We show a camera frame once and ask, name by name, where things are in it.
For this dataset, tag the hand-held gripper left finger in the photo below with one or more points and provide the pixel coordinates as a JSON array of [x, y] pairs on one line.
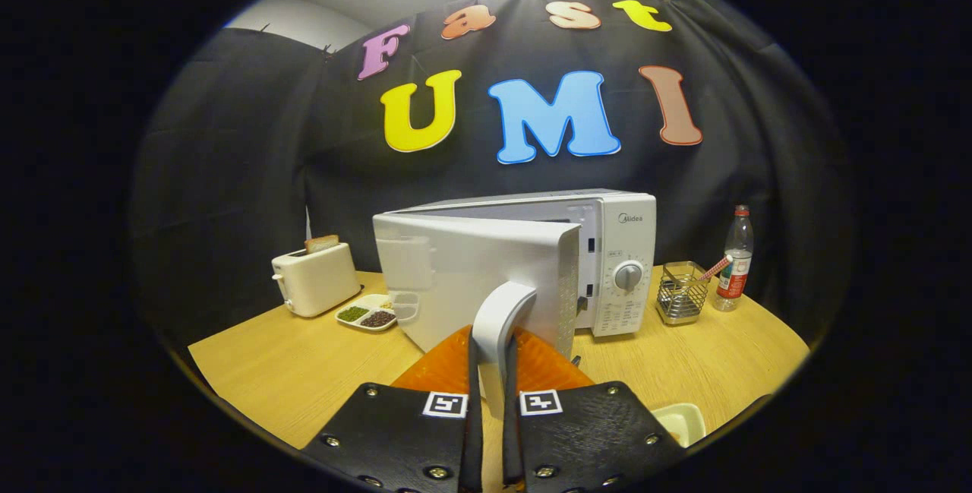
[[474, 417]]

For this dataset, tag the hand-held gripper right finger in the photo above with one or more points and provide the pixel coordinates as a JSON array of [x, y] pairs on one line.
[[512, 432]]

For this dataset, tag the white microwave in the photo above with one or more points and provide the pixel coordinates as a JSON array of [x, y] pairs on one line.
[[471, 273]]

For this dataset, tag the white divided bean dish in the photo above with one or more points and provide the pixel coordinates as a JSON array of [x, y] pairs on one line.
[[366, 315]]

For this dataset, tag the cream square plate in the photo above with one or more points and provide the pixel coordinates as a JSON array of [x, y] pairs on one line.
[[680, 421]]

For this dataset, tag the cream toaster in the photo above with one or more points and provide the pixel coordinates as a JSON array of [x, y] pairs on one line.
[[319, 280]]

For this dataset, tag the toast slice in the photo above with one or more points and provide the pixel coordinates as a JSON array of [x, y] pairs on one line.
[[322, 243]]

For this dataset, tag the pink striped straw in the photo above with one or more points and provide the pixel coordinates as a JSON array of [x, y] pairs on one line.
[[717, 267]]

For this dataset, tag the clear plastic water bottle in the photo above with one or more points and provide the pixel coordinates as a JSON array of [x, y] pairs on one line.
[[734, 265]]

